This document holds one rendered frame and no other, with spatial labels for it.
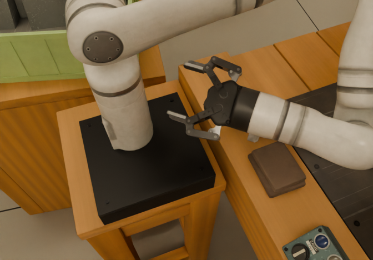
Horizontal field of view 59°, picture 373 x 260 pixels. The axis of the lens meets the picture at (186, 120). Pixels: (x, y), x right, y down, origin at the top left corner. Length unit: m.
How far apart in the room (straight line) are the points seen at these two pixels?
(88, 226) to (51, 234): 0.97
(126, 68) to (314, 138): 0.32
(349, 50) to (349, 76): 0.04
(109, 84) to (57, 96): 0.48
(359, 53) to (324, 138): 0.13
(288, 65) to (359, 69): 0.39
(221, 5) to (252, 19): 2.02
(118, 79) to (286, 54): 0.53
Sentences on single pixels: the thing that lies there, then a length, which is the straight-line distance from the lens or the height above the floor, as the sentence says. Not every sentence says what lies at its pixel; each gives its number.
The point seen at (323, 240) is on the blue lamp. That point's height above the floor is 0.96.
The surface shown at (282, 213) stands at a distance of 0.66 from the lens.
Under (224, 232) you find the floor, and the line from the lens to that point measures 1.58.
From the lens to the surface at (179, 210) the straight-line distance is 0.82.
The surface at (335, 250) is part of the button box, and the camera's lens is 0.61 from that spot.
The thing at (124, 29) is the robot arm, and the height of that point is 1.21.
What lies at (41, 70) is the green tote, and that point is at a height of 0.83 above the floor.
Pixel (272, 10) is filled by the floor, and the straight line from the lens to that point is 2.61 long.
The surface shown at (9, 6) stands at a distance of 1.14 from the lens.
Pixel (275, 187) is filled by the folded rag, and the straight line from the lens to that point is 0.65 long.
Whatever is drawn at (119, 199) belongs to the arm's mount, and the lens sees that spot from 0.66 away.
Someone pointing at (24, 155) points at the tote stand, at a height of 0.50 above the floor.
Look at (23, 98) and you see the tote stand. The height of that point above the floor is 0.79.
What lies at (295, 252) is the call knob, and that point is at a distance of 0.61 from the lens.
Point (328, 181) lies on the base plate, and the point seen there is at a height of 0.90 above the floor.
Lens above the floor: 1.50
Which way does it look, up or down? 55 degrees down
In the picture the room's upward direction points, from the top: straight up
